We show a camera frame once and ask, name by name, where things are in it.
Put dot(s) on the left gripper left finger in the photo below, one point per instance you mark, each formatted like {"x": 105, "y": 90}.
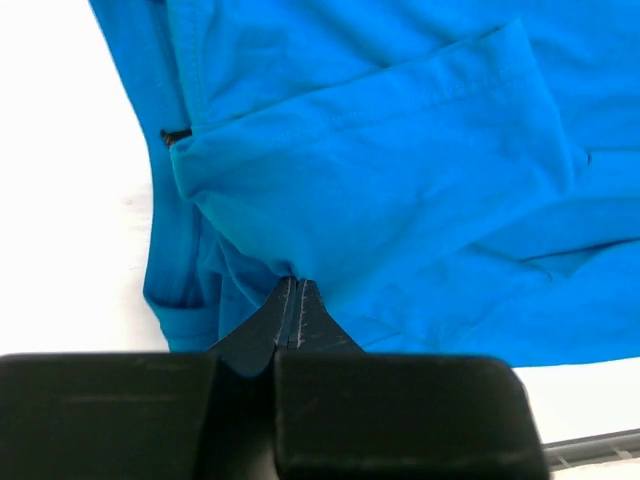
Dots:
{"x": 147, "y": 415}

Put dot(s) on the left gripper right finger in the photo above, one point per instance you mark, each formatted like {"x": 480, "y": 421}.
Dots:
{"x": 344, "y": 414}

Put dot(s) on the blue t shirt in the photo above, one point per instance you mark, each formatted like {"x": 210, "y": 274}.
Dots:
{"x": 455, "y": 176}

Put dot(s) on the aluminium rail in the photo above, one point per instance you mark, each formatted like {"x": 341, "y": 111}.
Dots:
{"x": 593, "y": 450}

